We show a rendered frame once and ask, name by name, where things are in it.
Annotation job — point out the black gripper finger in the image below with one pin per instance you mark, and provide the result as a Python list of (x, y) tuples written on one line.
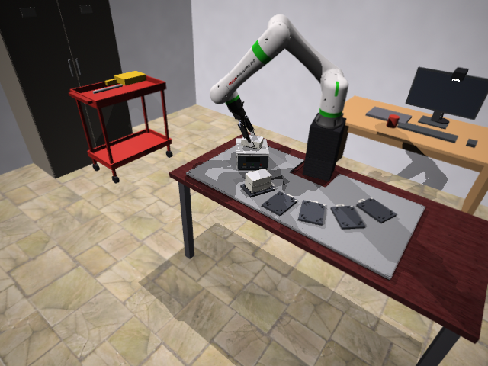
[(249, 126), (244, 132)]

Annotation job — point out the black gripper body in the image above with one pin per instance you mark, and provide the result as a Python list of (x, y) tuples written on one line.
[(239, 115)]

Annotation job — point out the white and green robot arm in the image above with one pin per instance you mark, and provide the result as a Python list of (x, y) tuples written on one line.
[(280, 36)]

